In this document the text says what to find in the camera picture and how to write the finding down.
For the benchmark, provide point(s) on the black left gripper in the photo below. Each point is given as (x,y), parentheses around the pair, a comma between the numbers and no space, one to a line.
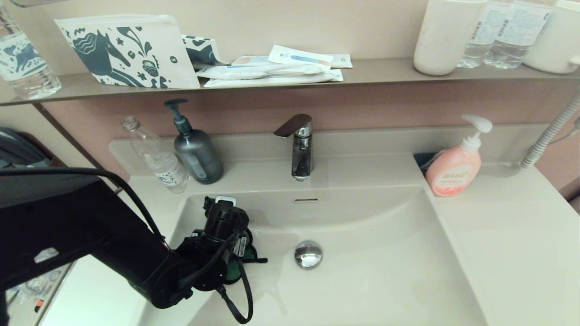
(240,249)

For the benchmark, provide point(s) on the dark grey green cloth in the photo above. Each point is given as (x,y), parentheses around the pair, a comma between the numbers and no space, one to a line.
(233,270)

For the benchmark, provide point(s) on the chrome sink faucet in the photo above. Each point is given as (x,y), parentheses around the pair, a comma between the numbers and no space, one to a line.
(302,158)

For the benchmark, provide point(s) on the white ceramic sink basin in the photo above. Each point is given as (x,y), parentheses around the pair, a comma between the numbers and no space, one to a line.
(385,271)

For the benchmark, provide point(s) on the chrome drain stopper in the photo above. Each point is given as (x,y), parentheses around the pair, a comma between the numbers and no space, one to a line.
(308,255)

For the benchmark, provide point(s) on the dark grey pump bottle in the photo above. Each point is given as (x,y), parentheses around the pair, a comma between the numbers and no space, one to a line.
(197,158)

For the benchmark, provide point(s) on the clear empty plastic bottle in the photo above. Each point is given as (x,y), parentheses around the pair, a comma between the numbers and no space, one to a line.
(159,163)

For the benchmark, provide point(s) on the long white packet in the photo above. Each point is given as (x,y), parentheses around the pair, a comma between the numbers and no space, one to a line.
(252,71)
(270,81)

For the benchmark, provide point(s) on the peach white packet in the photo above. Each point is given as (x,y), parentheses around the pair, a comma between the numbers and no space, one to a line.
(251,60)

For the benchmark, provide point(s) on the white packet blue stripe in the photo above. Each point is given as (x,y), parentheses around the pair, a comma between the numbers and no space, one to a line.
(297,57)

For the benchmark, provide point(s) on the plastic wrapped bottle pack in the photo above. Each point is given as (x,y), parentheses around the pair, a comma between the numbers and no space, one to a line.
(41,283)

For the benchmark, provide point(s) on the small blue print pouch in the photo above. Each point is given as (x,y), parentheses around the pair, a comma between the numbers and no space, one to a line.
(201,50)

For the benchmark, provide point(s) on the small white packet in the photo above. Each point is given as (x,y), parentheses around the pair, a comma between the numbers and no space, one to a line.
(343,60)

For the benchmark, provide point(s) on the pink soap pump bottle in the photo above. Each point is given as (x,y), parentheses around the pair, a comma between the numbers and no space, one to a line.
(452,172)

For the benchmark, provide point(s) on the white horse print pouch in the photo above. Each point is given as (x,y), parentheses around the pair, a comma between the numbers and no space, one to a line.
(125,50)

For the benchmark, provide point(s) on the dark grey hair dryer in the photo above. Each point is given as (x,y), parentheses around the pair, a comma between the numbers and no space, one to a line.
(18,151)

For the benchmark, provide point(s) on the water bottle blue deer label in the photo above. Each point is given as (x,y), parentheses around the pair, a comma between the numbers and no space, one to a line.
(23,59)

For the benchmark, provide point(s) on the tall white tumbler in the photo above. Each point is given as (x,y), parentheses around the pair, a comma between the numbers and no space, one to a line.
(445,40)

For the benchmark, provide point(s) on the clear water bottle white label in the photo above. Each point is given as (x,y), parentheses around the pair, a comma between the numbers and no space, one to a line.
(479,43)
(517,36)

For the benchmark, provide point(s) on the white ribbed mug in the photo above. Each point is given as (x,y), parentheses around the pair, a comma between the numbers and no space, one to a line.
(556,45)

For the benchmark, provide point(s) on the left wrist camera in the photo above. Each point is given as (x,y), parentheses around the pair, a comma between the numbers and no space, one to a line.
(225,199)

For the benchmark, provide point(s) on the brown wall holder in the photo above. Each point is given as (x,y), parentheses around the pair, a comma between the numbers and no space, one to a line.
(54,158)

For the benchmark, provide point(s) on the brown wall shelf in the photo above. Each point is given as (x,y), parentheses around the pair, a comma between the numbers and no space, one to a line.
(385,71)

